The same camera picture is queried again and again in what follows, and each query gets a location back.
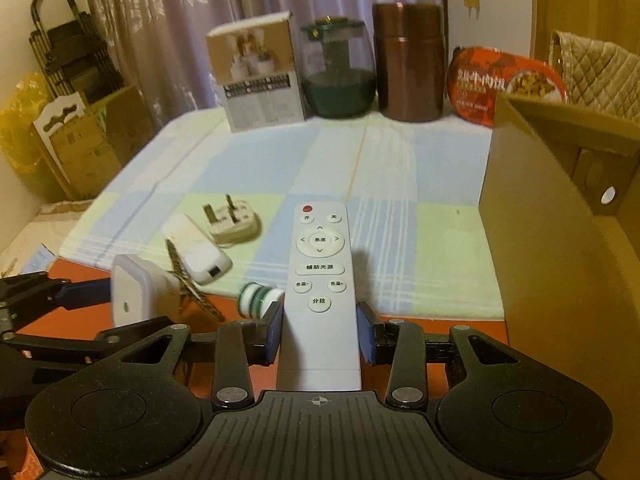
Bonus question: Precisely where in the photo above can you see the white power adapter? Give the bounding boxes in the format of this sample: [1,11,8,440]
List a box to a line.
[164,214,233,285]

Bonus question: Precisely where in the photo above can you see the red printed board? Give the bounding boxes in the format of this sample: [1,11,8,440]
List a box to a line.
[0,257,507,397]

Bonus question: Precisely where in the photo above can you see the beige printed bedsheet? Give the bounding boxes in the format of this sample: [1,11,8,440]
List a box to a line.
[0,200,97,282]

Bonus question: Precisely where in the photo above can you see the checkered cloth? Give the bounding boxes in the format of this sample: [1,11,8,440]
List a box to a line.
[59,107,507,322]

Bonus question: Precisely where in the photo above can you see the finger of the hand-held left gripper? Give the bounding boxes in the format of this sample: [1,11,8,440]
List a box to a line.
[0,331,118,362]
[0,271,115,331]

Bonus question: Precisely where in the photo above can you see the green glass jar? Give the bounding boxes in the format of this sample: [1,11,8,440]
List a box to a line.
[300,16,376,119]

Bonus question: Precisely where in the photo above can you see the white remote control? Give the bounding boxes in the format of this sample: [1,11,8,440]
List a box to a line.
[276,202,363,392]

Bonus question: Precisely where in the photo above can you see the cardboard box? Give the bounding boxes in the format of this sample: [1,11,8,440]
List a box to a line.
[478,91,640,480]

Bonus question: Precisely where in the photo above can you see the flattened cardboard boxes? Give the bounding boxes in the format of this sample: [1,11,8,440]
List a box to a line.
[54,84,157,201]

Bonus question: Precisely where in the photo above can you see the brown metal canister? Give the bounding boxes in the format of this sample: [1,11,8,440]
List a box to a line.
[371,2,448,124]

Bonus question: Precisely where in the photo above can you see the white carved wooden board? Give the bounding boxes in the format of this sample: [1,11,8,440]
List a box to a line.
[31,92,90,201]

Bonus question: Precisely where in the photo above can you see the white square charger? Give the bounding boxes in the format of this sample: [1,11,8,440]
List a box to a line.
[110,254,179,330]

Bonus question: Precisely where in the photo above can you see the gold hair clip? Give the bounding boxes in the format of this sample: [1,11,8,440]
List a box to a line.
[165,240,226,322]

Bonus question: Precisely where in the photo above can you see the white product box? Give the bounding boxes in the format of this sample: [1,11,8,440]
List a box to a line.
[206,11,307,134]

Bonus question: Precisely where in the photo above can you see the white plug adapter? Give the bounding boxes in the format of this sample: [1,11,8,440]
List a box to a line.
[201,193,262,247]

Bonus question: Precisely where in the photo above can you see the black folding step ladder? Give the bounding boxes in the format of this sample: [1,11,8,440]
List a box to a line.
[30,0,126,107]

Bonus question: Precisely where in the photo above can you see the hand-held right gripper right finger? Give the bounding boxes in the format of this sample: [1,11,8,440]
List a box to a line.
[356,302,521,408]

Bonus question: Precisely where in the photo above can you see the yellow plastic bag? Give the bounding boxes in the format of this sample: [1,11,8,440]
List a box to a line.
[0,72,52,202]

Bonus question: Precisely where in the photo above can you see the beige quilted cover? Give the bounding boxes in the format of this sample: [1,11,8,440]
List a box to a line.
[547,30,640,126]

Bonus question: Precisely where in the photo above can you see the red instant food bowl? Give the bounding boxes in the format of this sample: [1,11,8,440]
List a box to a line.
[446,46,571,129]

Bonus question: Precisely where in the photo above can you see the purple curtain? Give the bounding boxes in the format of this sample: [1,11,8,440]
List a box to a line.
[80,0,449,122]

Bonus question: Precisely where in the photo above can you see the small green white bottle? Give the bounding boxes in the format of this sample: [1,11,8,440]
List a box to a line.
[237,282,286,320]

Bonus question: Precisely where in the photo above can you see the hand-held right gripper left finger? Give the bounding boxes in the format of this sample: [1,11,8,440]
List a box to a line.
[95,302,286,408]

